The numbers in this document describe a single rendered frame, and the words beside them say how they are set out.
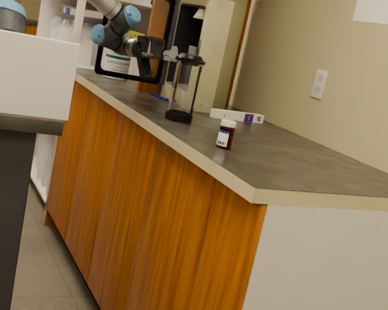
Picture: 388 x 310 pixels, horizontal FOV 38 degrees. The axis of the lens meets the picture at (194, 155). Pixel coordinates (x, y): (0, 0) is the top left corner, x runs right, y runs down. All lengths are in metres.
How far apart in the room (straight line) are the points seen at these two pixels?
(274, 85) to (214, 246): 1.23
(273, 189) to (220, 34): 1.14
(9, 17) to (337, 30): 1.24
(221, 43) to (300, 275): 1.18
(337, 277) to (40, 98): 0.95
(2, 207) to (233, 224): 0.70
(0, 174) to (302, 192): 0.86
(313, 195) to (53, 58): 0.80
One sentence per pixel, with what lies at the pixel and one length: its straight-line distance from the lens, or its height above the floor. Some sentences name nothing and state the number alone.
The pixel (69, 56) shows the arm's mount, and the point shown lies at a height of 1.12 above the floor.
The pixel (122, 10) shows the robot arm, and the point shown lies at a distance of 2.21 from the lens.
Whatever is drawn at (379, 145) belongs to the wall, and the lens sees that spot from 2.08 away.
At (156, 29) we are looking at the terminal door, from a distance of 2.61.
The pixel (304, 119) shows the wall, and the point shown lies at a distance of 2.41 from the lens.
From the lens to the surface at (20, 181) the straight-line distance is 1.74.
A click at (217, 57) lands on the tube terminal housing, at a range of 2.39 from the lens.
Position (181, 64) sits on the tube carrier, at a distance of 2.01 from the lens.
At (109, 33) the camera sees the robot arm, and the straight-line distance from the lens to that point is 2.27.
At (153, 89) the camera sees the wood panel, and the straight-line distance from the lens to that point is 2.70.
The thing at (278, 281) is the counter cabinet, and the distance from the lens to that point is 1.50.
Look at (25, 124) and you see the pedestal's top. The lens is 1.63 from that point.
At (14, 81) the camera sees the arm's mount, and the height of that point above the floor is 1.03.
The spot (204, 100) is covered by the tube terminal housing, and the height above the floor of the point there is 0.99.
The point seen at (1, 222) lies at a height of 0.61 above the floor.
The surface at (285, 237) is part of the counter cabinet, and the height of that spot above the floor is 0.82.
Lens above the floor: 1.26
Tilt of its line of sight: 12 degrees down
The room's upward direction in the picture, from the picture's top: 12 degrees clockwise
